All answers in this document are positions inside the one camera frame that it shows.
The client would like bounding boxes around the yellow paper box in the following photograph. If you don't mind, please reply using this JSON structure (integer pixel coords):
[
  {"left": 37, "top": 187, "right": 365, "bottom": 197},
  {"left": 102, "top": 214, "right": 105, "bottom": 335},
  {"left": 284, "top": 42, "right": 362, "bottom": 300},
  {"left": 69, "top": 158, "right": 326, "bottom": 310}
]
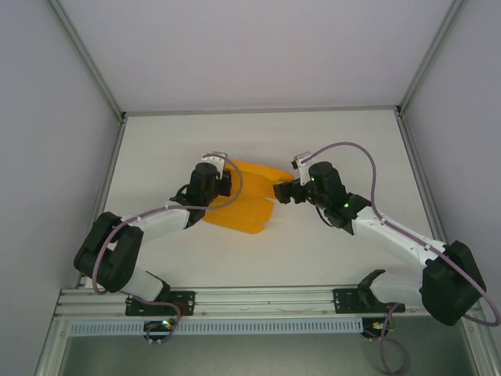
[{"left": 203, "top": 158, "right": 295, "bottom": 236}]

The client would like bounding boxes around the small controller board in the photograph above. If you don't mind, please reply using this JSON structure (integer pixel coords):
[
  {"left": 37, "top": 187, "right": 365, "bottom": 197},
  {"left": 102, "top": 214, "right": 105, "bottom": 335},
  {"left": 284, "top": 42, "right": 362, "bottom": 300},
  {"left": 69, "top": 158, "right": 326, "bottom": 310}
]
[
  {"left": 142, "top": 319, "right": 178, "bottom": 346},
  {"left": 362, "top": 317, "right": 397, "bottom": 342}
]

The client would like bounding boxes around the grey metal panel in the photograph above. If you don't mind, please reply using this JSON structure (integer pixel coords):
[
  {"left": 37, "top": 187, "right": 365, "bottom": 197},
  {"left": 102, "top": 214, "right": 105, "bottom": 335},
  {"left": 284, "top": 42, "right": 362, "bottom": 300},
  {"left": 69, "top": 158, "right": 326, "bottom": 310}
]
[{"left": 62, "top": 315, "right": 481, "bottom": 376}]

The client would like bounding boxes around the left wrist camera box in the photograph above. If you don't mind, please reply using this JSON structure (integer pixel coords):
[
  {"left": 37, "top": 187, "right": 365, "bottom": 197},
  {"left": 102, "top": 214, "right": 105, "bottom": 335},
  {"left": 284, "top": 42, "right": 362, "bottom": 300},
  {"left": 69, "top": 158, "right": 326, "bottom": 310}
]
[{"left": 200, "top": 151, "right": 230, "bottom": 173}]

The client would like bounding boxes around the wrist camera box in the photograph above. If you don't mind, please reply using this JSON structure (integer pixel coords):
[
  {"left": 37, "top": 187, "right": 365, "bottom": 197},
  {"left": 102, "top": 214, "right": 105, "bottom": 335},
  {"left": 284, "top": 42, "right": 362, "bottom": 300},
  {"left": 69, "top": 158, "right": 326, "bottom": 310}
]
[
  {"left": 200, "top": 151, "right": 230, "bottom": 173},
  {"left": 291, "top": 151, "right": 314, "bottom": 172}
]

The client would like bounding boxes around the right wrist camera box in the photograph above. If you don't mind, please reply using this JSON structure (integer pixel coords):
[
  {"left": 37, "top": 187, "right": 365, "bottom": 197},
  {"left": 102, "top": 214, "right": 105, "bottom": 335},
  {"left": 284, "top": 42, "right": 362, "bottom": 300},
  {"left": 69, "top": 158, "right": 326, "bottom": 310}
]
[{"left": 291, "top": 151, "right": 314, "bottom": 172}]

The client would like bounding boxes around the aluminium mounting rail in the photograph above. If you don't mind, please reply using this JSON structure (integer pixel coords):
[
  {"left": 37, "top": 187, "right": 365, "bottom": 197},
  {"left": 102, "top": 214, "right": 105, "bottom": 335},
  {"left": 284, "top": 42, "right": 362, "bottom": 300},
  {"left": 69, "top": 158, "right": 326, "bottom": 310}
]
[{"left": 54, "top": 284, "right": 483, "bottom": 319}]

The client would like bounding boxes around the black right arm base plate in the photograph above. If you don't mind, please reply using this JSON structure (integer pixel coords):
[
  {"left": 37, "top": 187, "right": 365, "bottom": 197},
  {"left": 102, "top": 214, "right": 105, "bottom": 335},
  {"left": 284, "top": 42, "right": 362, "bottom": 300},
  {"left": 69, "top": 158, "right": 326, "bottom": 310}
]
[{"left": 332, "top": 288, "right": 406, "bottom": 315}]

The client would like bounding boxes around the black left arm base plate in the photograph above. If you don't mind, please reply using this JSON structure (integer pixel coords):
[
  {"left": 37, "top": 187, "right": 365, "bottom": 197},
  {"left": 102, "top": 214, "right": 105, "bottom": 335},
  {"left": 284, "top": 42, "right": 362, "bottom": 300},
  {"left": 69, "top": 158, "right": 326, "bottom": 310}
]
[{"left": 124, "top": 290, "right": 196, "bottom": 317}]

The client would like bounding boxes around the grey slotted cable duct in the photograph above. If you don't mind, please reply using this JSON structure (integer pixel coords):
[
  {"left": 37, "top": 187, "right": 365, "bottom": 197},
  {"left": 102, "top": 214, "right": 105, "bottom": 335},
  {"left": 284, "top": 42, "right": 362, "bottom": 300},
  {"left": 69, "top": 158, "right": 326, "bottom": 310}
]
[{"left": 68, "top": 316, "right": 365, "bottom": 338}]

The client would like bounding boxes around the aluminium frame post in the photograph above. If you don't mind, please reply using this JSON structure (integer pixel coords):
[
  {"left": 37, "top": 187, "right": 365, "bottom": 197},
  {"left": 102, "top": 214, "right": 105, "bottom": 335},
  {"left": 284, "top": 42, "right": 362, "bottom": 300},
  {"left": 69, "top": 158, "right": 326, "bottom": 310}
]
[
  {"left": 395, "top": 0, "right": 469, "bottom": 117},
  {"left": 49, "top": 0, "right": 127, "bottom": 119}
]

